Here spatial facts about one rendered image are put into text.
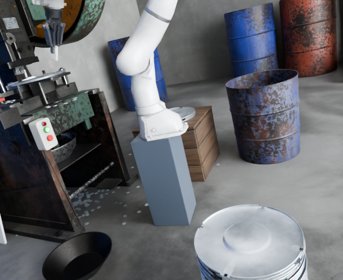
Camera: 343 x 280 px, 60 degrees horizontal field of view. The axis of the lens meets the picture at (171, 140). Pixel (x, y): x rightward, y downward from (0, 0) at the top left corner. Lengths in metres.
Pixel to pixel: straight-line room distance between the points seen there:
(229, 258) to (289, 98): 1.15
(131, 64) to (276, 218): 0.74
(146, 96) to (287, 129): 0.90
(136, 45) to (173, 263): 0.88
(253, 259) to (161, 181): 0.67
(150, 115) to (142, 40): 0.31
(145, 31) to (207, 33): 3.49
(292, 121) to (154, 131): 0.88
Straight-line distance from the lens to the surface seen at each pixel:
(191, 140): 1.68
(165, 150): 1.29
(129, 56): 1.18
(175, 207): 1.43
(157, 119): 1.28
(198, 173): 1.77
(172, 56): 4.94
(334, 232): 1.39
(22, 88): 1.77
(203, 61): 4.76
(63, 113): 1.66
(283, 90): 1.74
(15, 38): 1.77
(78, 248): 1.55
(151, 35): 1.22
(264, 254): 0.83
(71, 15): 1.93
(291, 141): 1.88
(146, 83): 1.28
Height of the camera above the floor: 0.88
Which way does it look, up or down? 20 degrees down
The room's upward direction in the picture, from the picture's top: 13 degrees counter-clockwise
